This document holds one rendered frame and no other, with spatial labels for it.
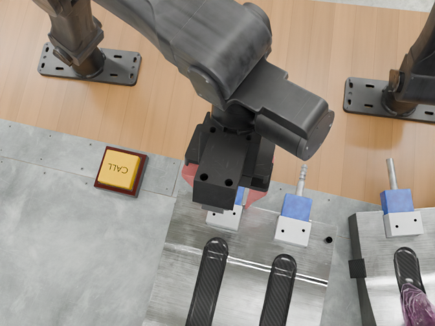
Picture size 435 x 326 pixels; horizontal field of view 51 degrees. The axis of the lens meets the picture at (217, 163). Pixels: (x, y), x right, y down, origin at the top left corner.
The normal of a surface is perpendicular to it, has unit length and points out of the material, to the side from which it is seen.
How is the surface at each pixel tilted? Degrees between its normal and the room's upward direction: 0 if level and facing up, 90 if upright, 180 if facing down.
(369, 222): 0
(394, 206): 0
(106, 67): 0
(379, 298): 26
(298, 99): 13
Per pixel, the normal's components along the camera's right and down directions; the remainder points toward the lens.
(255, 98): -0.22, -0.37
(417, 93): -0.15, 0.71
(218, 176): 0.07, -0.69
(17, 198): -0.04, -0.25
